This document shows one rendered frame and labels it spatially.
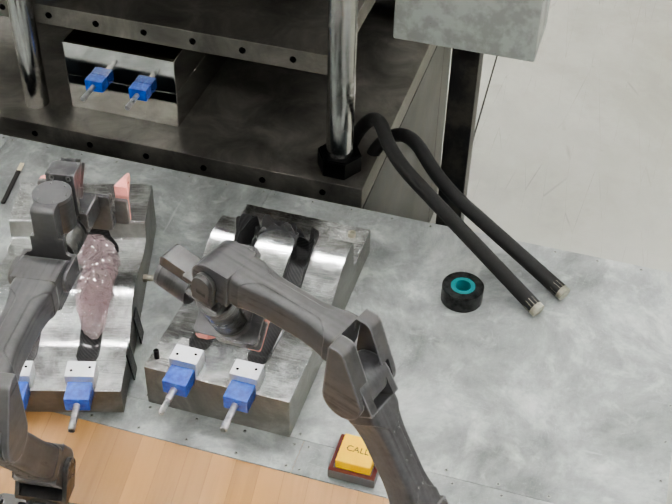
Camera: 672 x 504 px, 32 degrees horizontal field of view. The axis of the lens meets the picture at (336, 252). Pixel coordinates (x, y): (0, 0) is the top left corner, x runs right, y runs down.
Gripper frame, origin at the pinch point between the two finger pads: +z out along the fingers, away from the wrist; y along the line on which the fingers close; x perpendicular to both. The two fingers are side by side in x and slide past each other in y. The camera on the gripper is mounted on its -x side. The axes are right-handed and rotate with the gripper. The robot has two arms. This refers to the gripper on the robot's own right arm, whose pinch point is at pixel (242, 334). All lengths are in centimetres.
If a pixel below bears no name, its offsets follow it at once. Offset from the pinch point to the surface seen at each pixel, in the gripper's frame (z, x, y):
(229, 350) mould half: 13.4, 0.2, 5.2
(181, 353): 8.4, 3.7, 11.5
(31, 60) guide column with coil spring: 45, -61, 79
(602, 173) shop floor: 186, -124, -50
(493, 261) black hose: 37, -34, -33
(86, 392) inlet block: 8.1, 14.0, 25.3
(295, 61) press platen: 40, -69, 18
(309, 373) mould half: 18.5, -0.2, -8.4
